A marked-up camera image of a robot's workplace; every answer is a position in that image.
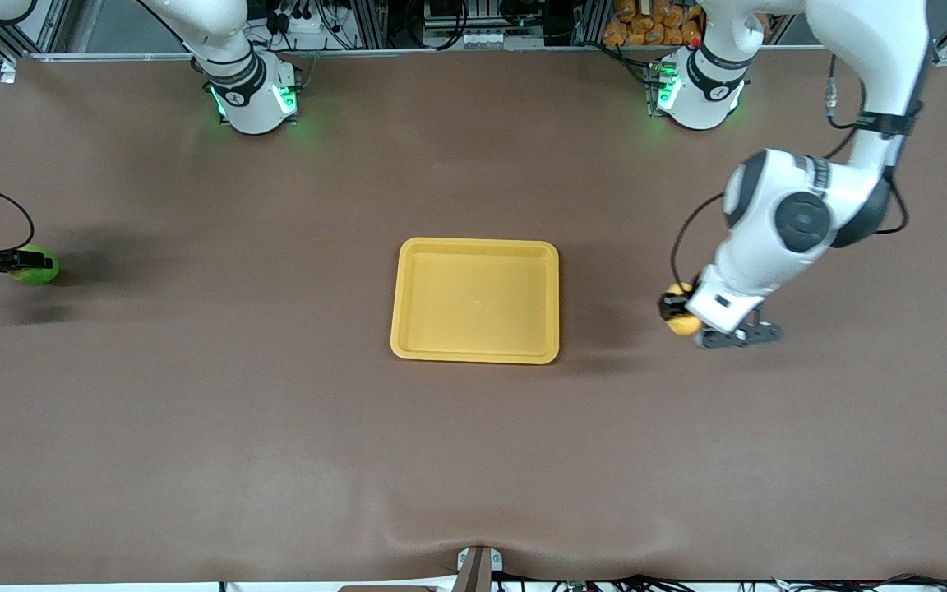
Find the yellow potato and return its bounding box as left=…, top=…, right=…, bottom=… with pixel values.
left=664, top=282, right=703, bottom=338

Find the yellow plastic tray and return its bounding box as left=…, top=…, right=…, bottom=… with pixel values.
left=390, top=238, right=561, bottom=365

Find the pile of orange snacks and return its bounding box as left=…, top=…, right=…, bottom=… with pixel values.
left=602, top=0, right=704, bottom=47

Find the brown table mat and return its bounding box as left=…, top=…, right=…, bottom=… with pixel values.
left=0, top=48, right=947, bottom=586

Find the white power strip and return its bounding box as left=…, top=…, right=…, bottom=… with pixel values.
left=272, top=10, right=335, bottom=38

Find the black cable bundle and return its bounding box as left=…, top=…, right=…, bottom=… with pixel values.
left=498, top=574, right=947, bottom=592

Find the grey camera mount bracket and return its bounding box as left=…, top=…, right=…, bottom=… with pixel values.
left=455, top=546, right=504, bottom=592

